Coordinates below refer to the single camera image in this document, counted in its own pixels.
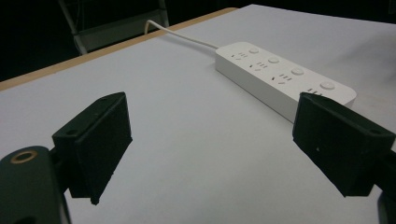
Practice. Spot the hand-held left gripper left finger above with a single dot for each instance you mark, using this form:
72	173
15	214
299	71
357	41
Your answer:
96	140

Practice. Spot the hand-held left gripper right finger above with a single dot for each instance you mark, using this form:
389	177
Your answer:
336	146

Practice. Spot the white power strip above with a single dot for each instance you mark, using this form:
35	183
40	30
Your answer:
280	77

